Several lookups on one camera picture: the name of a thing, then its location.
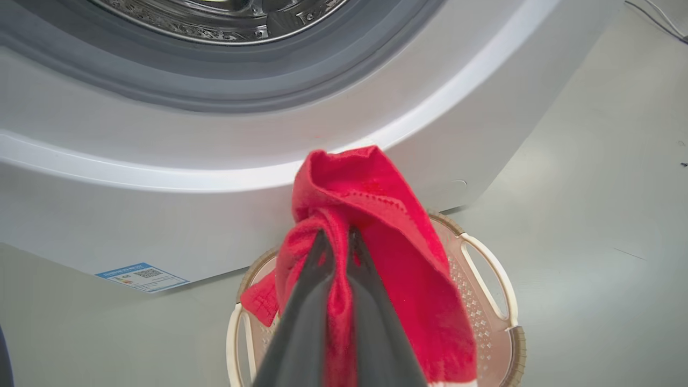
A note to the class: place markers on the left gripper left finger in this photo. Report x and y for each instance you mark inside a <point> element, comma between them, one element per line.
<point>301,333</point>

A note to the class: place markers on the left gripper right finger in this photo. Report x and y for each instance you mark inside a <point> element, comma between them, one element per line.
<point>381,344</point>

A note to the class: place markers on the red sports jersey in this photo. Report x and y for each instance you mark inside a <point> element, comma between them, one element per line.
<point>392,231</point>

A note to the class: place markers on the cream perforated laundry basket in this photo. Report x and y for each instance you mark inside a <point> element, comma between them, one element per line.
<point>484,301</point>

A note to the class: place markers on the white front-load washing machine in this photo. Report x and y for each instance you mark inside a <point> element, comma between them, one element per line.
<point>161,215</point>

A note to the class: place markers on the blue energy label sticker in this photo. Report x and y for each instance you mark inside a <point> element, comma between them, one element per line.
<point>142,277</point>

